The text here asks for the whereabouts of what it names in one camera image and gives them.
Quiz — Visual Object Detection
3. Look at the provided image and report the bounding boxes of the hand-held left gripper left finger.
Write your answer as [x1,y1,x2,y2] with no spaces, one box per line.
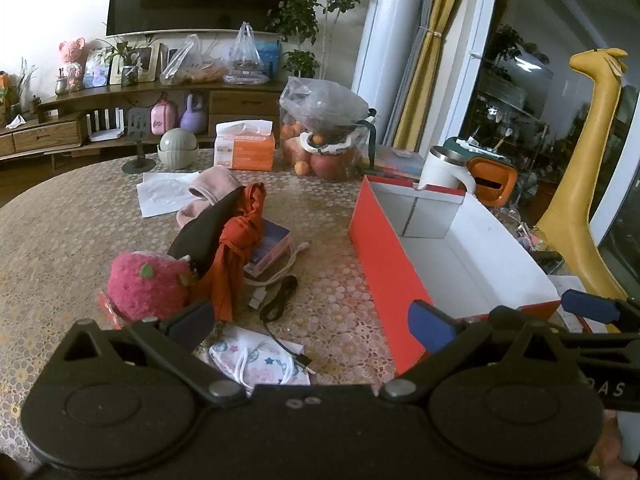
[62,301,248,407]

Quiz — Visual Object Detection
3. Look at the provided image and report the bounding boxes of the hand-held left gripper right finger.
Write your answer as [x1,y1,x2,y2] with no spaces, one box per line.
[380,300,563,404]

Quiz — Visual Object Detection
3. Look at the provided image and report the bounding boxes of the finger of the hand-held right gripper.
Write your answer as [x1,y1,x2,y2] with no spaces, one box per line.
[557,332,640,357]
[561,290,640,333]

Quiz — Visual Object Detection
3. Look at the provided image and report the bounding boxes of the pink plush toy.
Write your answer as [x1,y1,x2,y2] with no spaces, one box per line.
[107,252,196,323]

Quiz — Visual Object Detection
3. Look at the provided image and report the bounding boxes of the red cardboard box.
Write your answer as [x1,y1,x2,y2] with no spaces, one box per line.
[348,175,562,376]

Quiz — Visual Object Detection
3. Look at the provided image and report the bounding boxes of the patterned white face mask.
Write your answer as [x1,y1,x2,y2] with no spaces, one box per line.
[200,325,311,387]

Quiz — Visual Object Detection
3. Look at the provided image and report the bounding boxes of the red-orange cloth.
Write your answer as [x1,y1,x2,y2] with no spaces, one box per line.
[192,183,266,322]

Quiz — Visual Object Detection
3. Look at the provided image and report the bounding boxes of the black cloth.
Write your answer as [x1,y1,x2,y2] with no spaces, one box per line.
[167,185,246,281]

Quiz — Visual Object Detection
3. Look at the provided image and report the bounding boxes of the black cable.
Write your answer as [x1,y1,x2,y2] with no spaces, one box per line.
[260,276,316,373]

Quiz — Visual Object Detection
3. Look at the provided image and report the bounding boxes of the blue tissue pack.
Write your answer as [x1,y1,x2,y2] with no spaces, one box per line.
[243,219,292,277]

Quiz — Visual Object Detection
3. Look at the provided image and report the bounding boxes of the white cable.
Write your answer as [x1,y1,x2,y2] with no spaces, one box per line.
[245,241,311,311]

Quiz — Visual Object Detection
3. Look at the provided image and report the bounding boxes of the yellow giraffe figure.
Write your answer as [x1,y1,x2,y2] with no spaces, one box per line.
[535,47,631,333]

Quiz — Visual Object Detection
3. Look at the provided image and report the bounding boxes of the red card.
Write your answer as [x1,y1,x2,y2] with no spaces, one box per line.
[97,290,121,329]

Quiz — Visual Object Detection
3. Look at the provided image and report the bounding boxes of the white paper sheet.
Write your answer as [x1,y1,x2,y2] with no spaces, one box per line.
[136,171,201,218]

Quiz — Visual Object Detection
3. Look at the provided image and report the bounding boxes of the pink cloth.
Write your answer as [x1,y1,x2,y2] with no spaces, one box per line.
[176,167,246,231]

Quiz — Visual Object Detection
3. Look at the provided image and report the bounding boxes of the orange and green holder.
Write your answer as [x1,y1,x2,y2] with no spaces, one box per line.
[442,136,518,206]

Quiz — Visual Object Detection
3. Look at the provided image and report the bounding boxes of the white mug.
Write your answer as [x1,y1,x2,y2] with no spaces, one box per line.
[418,146,477,196]

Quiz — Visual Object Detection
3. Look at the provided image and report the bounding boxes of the stack of books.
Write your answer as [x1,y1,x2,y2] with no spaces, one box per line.
[372,145,426,181]

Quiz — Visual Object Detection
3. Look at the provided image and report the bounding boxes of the grey-green round container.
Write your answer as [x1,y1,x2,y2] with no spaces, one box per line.
[157,128,199,170]

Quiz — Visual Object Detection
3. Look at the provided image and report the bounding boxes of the orange tissue box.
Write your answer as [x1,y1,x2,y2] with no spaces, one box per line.
[214,121,276,171]

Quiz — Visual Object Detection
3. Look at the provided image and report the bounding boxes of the purple kettlebell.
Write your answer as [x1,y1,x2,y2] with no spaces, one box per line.
[180,92,208,135]

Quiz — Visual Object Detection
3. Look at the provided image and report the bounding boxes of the small pink bag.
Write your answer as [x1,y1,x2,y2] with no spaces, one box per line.
[151,100,181,135]

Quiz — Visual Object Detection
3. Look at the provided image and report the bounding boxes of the white router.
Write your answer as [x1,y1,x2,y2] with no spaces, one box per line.
[86,107,125,142]

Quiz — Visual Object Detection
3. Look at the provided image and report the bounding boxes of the plastic bag of fruit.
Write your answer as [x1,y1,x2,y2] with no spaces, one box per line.
[279,77,371,181]

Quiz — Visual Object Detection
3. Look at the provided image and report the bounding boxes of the clear bag of oranges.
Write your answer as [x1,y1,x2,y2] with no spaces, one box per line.
[160,34,224,86]

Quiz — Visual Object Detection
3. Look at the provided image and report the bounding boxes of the small potted plant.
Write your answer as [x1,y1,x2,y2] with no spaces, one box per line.
[100,35,147,87]

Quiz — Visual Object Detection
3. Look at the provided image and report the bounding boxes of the clear bag of dark goods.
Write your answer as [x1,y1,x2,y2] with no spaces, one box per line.
[222,21,271,85]

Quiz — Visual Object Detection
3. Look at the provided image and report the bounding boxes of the yellow curtain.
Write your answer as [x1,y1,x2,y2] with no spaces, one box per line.
[392,0,471,151]

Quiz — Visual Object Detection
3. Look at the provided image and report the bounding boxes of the blue packet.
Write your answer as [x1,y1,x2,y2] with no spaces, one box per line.
[255,41,282,78]

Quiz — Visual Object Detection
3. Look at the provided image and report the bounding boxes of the pink bear figure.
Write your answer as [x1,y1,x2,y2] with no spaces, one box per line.
[59,37,87,92]

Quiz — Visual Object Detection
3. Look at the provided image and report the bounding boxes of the white standing air conditioner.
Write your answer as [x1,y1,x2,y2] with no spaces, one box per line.
[351,0,428,148]

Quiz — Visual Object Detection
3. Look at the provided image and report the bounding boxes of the tall green plant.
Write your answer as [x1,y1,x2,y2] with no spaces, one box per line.
[267,0,368,81]

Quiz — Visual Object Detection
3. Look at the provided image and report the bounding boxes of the jug with black handle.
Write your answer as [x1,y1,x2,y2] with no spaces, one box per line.
[359,108,377,168]

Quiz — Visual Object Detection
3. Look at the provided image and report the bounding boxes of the large photo frame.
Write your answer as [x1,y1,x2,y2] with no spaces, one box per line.
[109,42,161,85]

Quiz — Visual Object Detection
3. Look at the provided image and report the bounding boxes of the small photo frame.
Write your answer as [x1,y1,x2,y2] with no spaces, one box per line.
[82,47,113,88]

